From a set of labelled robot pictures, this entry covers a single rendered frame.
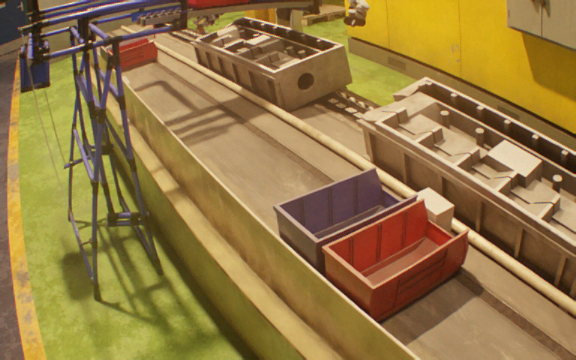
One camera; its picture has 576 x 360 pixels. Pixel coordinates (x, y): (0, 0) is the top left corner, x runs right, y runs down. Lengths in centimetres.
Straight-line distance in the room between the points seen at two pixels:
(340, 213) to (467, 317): 53
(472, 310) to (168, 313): 154
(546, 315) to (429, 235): 47
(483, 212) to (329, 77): 112
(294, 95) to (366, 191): 81
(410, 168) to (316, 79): 77
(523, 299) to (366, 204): 61
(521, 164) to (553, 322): 49
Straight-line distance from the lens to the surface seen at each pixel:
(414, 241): 138
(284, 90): 215
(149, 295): 249
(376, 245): 128
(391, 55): 514
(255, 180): 173
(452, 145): 157
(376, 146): 171
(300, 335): 139
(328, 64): 224
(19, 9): 1177
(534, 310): 127
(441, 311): 122
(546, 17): 351
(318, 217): 141
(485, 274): 134
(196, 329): 226
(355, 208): 147
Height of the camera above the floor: 161
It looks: 30 degrees down
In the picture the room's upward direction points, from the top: 4 degrees counter-clockwise
